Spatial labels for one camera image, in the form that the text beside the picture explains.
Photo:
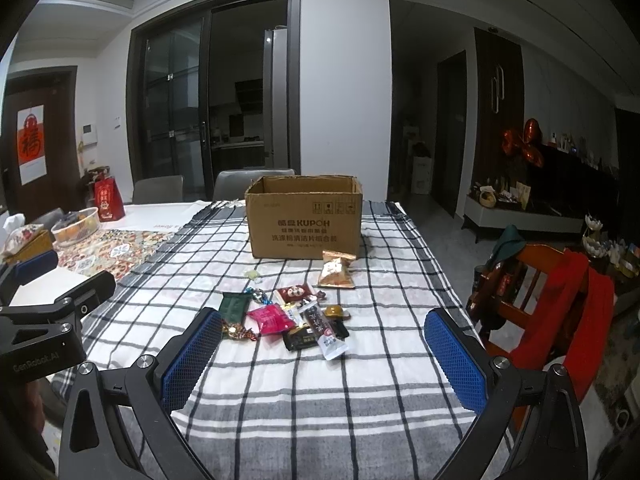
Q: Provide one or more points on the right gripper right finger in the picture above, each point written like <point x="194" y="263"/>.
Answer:
<point x="540" y="405"/>

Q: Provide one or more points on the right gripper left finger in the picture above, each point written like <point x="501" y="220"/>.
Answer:
<point x="95" y="442"/>

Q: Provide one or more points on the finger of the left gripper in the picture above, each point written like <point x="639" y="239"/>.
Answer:
<point x="14" y="275"/>
<point x="87" y="296"/>

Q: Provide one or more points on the blue candy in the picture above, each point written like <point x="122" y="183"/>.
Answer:
<point x="258" y="295"/>

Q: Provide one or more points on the silver black snack bar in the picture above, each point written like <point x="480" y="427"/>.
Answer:
<point x="330" y="345"/>

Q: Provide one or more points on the red gold candy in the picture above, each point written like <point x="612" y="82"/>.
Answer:
<point x="237" y="331"/>

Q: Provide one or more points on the glass bowl with snacks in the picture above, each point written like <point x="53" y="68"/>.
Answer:
<point x="76" y="226"/>

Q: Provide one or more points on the tissue box with cover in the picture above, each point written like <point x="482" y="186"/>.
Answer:
<point x="23" y="240"/>

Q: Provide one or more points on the patterned floral table runner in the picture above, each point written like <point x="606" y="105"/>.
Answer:
<point x="114" y="251"/>

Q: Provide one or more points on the red gift bag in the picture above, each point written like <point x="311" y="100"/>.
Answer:
<point x="108" y="200"/>

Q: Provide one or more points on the red jacket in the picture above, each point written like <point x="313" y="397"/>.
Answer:
<point x="572" y="275"/>

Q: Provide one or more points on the red wooden chair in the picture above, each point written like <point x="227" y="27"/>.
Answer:
<point x="505" y="298"/>

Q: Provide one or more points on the grey dining chair left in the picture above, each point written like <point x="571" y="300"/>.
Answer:
<point x="158" y="190"/>

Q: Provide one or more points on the grey dining chair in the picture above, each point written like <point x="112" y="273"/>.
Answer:
<point x="232" y="184"/>
<point x="158" y="190"/>

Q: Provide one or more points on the dark green snack packet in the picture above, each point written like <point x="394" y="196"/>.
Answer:
<point x="233" y="307"/>

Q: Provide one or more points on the red fu door poster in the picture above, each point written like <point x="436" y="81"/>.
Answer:
<point x="30" y="145"/>

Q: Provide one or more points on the pale green small candy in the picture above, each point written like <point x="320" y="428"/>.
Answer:
<point x="253" y="275"/>

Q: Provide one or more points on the grey dining chair right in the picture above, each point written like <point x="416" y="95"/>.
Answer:
<point x="232" y="184"/>

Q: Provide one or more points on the pink snack packet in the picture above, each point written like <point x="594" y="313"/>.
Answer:
<point x="271" y="320"/>

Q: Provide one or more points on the green cloth on chair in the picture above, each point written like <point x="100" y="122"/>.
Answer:
<point x="508" y="245"/>

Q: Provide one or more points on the red white candy packet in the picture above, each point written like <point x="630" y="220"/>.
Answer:
<point x="294" y="294"/>

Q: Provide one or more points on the brown cardboard box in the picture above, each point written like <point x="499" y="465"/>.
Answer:
<point x="300" y="217"/>

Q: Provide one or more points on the black gold snack bar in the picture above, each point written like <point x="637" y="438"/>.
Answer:
<point x="303" y="338"/>

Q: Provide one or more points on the black white plaid tablecloth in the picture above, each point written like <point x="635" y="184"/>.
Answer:
<point x="384" y="410"/>

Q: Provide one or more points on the white low tv cabinet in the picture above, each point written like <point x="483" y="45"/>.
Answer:
<point x="484" y="221"/>

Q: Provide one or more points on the amber jelly cup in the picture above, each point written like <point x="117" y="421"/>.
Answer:
<point x="336" y="312"/>

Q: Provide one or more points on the dark glass sliding door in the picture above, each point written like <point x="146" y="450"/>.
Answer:
<point x="211" y="86"/>

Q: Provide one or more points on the orange snack packet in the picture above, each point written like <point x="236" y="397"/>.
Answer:
<point x="335" y="270"/>

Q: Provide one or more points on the red foil balloons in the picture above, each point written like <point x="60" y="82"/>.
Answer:
<point x="525" y="142"/>

